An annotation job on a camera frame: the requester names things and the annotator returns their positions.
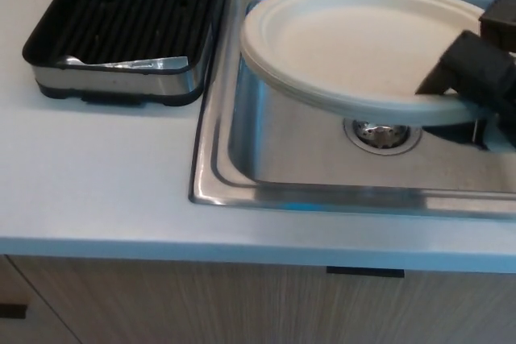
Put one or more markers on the wood grain cabinet door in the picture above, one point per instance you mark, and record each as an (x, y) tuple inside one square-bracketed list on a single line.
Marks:
[(242, 307)]

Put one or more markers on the white paper plate stack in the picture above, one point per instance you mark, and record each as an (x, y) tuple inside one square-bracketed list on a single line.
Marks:
[(342, 46)]

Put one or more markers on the wood grain drawer unit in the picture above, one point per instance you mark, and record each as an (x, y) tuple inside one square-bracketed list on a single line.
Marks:
[(16, 332)]

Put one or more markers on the steel sink drain strainer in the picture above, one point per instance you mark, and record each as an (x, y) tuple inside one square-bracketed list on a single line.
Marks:
[(379, 138)]

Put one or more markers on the black and steel dish rack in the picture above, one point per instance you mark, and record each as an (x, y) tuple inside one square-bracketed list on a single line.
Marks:
[(121, 82)]

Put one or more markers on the stainless steel sink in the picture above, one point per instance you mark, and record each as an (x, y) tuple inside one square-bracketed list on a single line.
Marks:
[(282, 150)]

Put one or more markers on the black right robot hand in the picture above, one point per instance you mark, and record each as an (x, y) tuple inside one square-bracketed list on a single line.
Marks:
[(479, 66)]

